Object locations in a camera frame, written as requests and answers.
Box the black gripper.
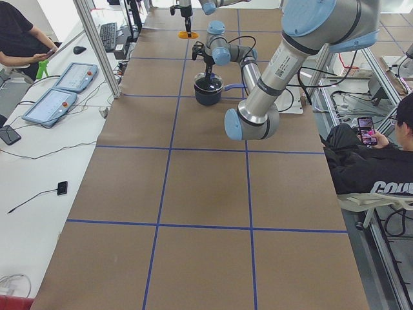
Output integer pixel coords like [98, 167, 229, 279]
[179, 0, 193, 38]
[203, 54, 215, 79]

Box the glass pot lid blue knob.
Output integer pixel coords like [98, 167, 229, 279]
[194, 72, 223, 92]

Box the yellow corn cob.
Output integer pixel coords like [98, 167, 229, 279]
[178, 31, 199, 39]

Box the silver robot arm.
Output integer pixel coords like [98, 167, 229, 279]
[205, 0, 381, 140]
[170, 0, 240, 39]

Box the dark blue saucepan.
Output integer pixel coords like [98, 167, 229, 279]
[194, 80, 244, 106]

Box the black keyboard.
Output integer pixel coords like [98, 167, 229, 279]
[99, 23, 117, 52]

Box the black computer mouse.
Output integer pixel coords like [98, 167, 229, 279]
[73, 46, 86, 55]

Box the far blue teach pendant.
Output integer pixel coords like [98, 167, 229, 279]
[54, 62, 98, 94]

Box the blue teach pendant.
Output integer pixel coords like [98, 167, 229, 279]
[54, 62, 98, 94]
[22, 88, 77, 128]

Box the near blue teach pendant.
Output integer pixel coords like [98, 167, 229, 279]
[22, 88, 77, 128]

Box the person in black shirt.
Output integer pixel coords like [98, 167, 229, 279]
[1, 1, 58, 80]

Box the pink screen smartphone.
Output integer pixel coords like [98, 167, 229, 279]
[357, 116, 378, 146]

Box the small black square sensor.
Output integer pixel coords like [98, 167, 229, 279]
[57, 181, 68, 196]

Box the seated person black hoodie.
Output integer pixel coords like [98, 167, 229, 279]
[321, 94, 412, 196]

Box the black smartphone on table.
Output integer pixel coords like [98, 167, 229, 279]
[0, 125, 21, 145]

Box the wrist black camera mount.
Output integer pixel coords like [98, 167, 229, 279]
[192, 41, 205, 61]
[170, 5, 181, 16]

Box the white camera stand pillar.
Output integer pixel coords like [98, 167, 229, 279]
[275, 87, 304, 114]

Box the aluminium frame post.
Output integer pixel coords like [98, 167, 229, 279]
[73, 0, 121, 99]

